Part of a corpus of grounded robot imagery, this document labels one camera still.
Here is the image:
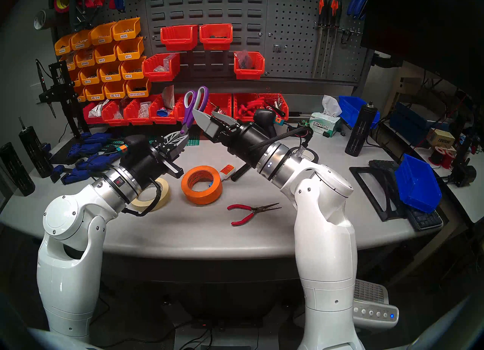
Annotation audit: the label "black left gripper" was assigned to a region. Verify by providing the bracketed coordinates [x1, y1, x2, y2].
[129, 132, 189, 190]

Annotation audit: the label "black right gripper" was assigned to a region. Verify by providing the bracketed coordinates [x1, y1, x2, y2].
[192, 108, 273, 165]

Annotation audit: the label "purple handled scissors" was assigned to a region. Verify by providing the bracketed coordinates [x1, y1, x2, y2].
[180, 86, 209, 136]

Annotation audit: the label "orange tape roll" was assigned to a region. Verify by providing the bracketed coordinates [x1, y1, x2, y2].
[181, 165, 222, 205]

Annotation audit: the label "beige masking tape roll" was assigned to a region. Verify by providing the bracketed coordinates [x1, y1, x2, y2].
[130, 177, 171, 213]

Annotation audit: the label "black tape roll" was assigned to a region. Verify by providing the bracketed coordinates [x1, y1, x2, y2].
[289, 146, 319, 163]

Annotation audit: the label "grey metal pegboard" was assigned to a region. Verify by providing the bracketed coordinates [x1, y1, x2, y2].
[49, 0, 373, 85]

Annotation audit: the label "green cutting mat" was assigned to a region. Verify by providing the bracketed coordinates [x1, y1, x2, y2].
[148, 134, 200, 146]

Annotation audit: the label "red parts bin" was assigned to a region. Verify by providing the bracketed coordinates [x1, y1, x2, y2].
[233, 93, 265, 122]
[175, 96, 197, 125]
[83, 102, 110, 125]
[149, 95, 182, 124]
[124, 98, 159, 125]
[210, 93, 232, 117]
[199, 23, 234, 51]
[161, 25, 199, 51]
[101, 100, 131, 126]
[233, 52, 265, 80]
[143, 53, 181, 82]
[261, 93, 289, 121]

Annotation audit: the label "short black rod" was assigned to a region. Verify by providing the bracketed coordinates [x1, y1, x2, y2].
[231, 163, 252, 182]

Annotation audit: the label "orange bin labelled M4-0.7 HEX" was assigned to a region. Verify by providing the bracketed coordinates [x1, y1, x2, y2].
[126, 78, 152, 98]

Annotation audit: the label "bag of black parts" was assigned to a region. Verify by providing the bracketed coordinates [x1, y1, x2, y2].
[236, 50, 261, 69]

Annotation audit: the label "clear plastic parts bag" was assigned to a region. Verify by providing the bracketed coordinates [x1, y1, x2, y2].
[153, 54, 176, 72]

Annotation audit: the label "orange bin labelled M2.5-5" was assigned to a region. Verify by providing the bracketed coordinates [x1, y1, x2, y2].
[104, 82, 128, 99]

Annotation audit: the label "orange bin labelled M3-6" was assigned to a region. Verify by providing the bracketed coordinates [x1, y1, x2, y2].
[120, 57, 147, 80]

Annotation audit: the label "white crumpled packet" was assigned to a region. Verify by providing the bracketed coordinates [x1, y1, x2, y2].
[88, 99, 110, 118]

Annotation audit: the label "orange bin labelled M3-8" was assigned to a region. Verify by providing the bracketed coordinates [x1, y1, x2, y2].
[99, 62, 123, 83]

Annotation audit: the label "orange bin labelled M2.5-6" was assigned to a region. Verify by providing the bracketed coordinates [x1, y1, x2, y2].
[84, 85, 107, 102]

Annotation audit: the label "orange bin labelled M3-4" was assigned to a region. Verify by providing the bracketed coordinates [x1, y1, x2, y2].
[116, 37, 145, 61]

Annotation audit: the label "orange bin labelled M3-12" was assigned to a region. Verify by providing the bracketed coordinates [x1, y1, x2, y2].
[79, 66, 102, 86]

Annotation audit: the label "orange bin labelled M4-6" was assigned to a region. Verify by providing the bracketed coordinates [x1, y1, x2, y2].
[94, 42, 119, 64]

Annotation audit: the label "Kimtech tissue box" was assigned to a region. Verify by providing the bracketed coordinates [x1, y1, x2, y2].
[309, 95, 344, 138]

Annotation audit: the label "black metal stand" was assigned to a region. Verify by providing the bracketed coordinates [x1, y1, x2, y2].
[38, 62, 89, 138]

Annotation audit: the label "orange bin labelled M3X6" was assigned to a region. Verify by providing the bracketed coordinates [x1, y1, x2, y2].
[112, 17, 141, 41]

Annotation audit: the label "orange bin labelled M4X4X6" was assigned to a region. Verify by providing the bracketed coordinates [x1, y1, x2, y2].
[75, 48, 97, 68]

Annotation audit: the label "orange bin labelled M3X8 BAD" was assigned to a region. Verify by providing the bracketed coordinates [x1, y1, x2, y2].
[71, 30, 93, 50]

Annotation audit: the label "blue plastic bin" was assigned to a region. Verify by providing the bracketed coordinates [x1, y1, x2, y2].
[394, 154, 442, 213]
[338, 96, 380, 128]

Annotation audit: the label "orange bin labelled M3X5X4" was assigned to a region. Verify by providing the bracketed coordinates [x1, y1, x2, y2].
[54, 34, 75, 56]

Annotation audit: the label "silver tool holder rack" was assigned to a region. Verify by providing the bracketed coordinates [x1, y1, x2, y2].
[314, 22, 361, 36]

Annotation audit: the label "dark metal C-clamp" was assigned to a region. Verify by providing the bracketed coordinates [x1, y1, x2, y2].
[70, 0, 101, 28]

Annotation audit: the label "black laptop stand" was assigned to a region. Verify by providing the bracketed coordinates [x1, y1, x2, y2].
[349, 166, 413, 222]

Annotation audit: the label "dark blue storage crate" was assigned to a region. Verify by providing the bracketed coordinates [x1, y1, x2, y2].
[389, 102, 447, 142]

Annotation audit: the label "small cardboard box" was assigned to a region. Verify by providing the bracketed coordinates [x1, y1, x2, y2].
[427, 128, 455, 149]

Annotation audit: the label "black monitor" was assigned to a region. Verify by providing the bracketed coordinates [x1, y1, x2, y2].
[359, 0, 484, 100]

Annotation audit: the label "black keyboard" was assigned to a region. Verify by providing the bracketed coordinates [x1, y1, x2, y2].
[369, 159, 444, 230]

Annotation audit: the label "white air purifier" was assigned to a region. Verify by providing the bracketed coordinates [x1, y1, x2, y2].
[352, 279, 399, 329]

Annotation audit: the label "red handled tools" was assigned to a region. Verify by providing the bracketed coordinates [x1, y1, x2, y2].
[238, 102, 265, 121]

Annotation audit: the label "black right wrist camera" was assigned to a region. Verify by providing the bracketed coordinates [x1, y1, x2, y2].
[253, 108, 286, 138]

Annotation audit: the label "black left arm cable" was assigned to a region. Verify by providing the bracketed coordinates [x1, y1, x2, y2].
[121, 177, 161, 217]

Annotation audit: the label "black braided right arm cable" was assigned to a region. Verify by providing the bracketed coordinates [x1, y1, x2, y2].
[248, 126, 314, 153]

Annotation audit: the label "red handled needle-nose pliers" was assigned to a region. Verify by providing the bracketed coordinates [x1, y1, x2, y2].
[227, 203, 282, 227]

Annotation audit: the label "file with orange-black handle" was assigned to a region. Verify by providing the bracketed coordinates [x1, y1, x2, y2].
[329, 0, 343, 74]
[312, 0, 327, 78]

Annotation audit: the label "grey duct tape roll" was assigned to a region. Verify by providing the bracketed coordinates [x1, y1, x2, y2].
[33, 9, 57, 31]

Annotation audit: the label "red wire spool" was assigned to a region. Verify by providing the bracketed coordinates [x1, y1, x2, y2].
[428, 146, 454, 168]

